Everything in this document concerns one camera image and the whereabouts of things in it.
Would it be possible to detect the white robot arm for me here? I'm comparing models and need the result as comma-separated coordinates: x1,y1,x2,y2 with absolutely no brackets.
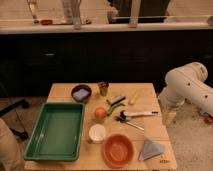
158,62,213,125

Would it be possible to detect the dark purple bowl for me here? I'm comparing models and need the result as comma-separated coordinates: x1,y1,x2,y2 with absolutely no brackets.
71,84,92,103

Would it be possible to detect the red bowl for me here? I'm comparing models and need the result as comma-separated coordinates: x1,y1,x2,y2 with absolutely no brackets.
102,134,134,169

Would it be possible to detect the metal cup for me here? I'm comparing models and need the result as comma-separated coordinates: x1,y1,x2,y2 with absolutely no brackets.
98,81,109,96

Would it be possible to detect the black and tan block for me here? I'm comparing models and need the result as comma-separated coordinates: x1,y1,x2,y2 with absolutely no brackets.
107,95,126,106

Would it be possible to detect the blue sponge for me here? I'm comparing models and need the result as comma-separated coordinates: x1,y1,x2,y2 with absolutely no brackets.
73,89,89,101

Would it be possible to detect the orange fruit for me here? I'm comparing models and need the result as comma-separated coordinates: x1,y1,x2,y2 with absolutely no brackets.
95,107,107,119

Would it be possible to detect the yellow banana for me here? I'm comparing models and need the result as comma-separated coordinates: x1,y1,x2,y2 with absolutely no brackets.
128,92,139,105

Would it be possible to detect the white cup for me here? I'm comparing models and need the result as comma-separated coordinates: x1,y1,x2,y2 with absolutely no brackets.
89,124,106,143

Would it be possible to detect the green plastic tray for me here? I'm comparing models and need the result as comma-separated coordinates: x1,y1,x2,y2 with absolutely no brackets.
24,102,85,162

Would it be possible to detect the grey folded cloth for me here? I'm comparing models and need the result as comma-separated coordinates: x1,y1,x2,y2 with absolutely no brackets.
138,139,165,161

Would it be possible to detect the small red dish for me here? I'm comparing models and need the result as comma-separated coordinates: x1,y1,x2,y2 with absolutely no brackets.
40,19,53,25

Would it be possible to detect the black office chair base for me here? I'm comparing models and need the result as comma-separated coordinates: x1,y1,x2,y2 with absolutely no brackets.
0,98,30,141

